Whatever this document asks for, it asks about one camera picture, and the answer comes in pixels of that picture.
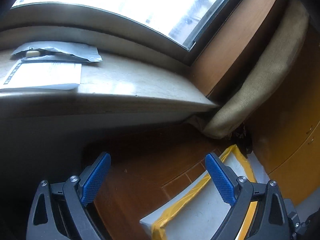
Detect white box with yellow tape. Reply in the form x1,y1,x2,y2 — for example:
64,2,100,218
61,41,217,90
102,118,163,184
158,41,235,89
139,145,269,239

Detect tan patterned curtain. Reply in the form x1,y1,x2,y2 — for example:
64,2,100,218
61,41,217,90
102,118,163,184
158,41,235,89
187,0,309,139

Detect yellow wooden cabinet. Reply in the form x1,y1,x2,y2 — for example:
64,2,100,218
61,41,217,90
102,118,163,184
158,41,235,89
246,26,319,205

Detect white booklet on sill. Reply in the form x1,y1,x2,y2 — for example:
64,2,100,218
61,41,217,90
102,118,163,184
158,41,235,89
1,61,82,90

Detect grey plastic mailer bag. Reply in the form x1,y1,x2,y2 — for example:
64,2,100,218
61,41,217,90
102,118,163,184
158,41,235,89
11,41,103,63

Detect window frame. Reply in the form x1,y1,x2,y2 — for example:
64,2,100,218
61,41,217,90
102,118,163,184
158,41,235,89
10,0,258,52

